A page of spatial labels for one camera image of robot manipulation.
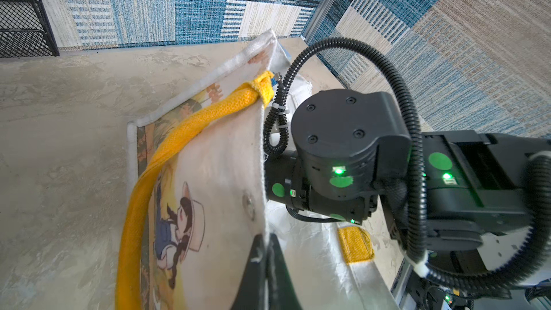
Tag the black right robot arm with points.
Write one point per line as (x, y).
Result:
(343, 154)

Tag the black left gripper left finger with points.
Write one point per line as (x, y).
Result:
(251, 291)

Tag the white canvas bag yellow handles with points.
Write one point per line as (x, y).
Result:
(196, 208)

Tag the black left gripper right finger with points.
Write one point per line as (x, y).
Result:
(281, 292)

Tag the black mesh shelf rack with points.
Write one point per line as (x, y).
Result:
(25, 30)

